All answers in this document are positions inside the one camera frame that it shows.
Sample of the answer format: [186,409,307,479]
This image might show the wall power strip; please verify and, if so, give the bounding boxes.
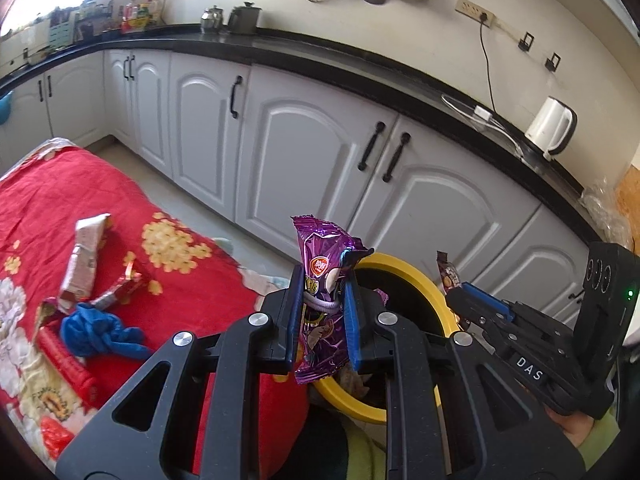
[454,0,495,28]

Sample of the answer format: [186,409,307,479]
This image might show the person's right hand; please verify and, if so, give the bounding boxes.
[544,406,594,448]

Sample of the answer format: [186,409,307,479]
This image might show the red floral tablecloth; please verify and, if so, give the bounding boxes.
[1,138,288,479]

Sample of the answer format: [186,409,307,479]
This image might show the red snack wrapper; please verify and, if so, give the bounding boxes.
[90,261,143,311]

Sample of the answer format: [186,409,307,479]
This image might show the black countertop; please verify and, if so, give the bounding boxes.
[1,24,603,244]

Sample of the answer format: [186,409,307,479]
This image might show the black kettle power cable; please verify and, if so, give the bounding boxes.
[478,15,497,113]

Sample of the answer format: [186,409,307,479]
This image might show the yellow rimmed trash bin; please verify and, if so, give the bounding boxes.
[309,251,461,426]

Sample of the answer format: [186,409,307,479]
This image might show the white charger with cable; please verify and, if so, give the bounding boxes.
[440,94,524,159]

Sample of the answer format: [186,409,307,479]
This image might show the red cylindrical can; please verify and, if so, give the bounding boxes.
[36,325,102,408]

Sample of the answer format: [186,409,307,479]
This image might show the blue rubber glove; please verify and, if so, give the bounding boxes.
[60,304,153,361]

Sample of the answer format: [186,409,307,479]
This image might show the brown candy bar wrapper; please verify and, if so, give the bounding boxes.
[436,252,461,294]

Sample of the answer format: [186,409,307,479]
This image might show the blue hanging holder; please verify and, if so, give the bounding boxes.
[0,91,13,125]

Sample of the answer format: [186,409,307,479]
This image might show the small steel teapot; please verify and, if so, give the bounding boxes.
[200,6,224,35]

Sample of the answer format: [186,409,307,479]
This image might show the clear plastic bag on counter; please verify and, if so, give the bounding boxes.
[579,179,634,252]

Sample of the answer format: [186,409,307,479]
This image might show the red plastic bag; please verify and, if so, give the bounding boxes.
[40,416,75,460]

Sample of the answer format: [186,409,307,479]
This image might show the purple snack wrapper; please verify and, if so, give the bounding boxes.
[292,214,374,384]

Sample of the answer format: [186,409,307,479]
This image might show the white electric kettle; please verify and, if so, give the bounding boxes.
[525,96,578,160]

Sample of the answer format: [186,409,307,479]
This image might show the dark metal teapot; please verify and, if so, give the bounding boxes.
[227,1,262,36]

